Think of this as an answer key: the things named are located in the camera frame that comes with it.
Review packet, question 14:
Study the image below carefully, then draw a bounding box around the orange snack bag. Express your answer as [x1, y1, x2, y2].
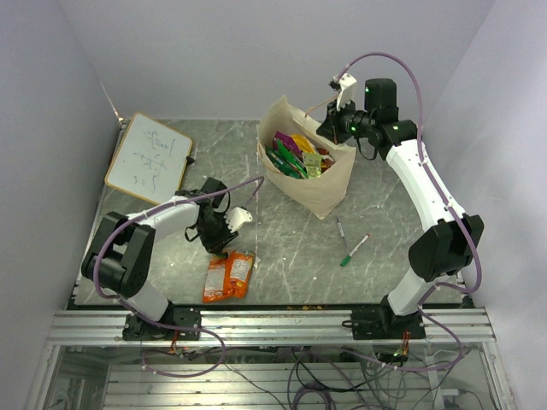
[202, 250, 255, 303]

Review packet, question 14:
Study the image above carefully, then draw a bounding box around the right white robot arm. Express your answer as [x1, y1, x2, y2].
[316, 74, 484, 338]

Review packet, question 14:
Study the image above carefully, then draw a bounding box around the yellow framed whiteboard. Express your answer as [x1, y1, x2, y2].
[104, 113, 193, 205]

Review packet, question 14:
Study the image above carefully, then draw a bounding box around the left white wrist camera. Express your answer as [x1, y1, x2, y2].
[225, 207, 253, 233]

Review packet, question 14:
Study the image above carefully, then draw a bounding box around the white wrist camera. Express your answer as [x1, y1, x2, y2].
[225, 207, 253, 233]
[330, 73, 357, 111]

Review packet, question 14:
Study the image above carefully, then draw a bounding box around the purple snack bag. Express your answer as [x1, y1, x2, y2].
[272, 132, 302, 156]

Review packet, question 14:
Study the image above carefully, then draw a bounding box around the beige paper bag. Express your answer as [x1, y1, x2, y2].
[257, 96, 356, 220]

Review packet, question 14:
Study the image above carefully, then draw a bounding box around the green Chuba cassava chips bag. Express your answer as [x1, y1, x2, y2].
[266, 140, 309, 179]

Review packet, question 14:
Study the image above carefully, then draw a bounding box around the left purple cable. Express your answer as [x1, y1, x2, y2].
[92, 175, 266, 378]

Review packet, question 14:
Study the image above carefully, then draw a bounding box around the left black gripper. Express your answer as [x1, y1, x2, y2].
[197, 212, 239, 256]

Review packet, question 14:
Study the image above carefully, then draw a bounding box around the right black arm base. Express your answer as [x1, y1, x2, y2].
[342, 296, 426, 340]

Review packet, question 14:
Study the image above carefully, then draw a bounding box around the yellow M&M's bag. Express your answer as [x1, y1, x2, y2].
[290, 134, 318, 154]

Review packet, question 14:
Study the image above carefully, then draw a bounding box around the grey ballpoint pen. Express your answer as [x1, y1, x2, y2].
[335, 215, 349, 249]

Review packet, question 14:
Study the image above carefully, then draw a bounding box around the red snack packet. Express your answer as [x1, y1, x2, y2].
[317, 148, 335, 173]

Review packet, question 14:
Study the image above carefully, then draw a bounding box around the white marker pen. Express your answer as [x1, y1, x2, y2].
[340, 234, 370, 267]

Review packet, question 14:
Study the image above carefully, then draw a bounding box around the light green snack packet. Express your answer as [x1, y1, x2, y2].
[303, 152, 322, 179]

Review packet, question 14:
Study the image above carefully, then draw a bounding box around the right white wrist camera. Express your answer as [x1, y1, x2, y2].
[330, 73, 357, 111]

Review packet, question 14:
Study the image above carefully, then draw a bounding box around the aluminium rail frame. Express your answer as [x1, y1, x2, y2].
[28, 143, 515, 409]

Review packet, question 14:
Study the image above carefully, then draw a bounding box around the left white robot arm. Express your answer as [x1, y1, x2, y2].
[80, 178, 238, 339]

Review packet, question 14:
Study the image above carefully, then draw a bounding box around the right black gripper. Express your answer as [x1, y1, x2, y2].
[315, 96, 374, 146]

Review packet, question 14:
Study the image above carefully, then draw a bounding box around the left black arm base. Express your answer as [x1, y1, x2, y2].
[121, 305, 202, 342]

